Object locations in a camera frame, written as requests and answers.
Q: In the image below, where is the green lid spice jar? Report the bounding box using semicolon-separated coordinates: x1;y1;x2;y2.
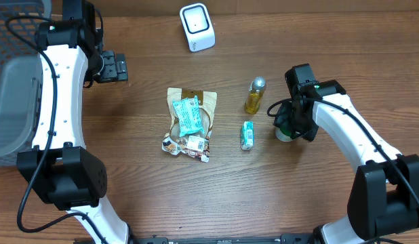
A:
275;126;294;142

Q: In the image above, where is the teal white snack packet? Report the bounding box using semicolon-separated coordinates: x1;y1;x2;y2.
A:
172;96;205;137

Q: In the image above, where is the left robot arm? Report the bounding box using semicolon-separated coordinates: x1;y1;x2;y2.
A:
16;0;133;243

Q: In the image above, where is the teal small carton box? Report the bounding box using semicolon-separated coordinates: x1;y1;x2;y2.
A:
240;121;254;150

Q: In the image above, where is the clear plastic container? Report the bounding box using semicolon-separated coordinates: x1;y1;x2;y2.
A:
244;77;266;114

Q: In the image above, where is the grey plastic mesh basket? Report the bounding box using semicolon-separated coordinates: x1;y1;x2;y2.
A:
0;0;52;167

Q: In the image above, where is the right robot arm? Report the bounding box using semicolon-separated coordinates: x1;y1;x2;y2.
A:
267;64;419;243

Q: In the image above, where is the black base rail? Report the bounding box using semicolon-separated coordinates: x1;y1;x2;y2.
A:
129;233;320;244

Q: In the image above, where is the white barcode scanner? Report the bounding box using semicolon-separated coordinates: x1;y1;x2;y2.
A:
179;3;216;52

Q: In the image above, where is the brown white snack wrapper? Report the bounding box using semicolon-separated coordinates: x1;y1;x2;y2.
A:
161;132;210;163

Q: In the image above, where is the brown Pantree snack packet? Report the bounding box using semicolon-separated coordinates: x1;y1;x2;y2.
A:
165;87;218;140

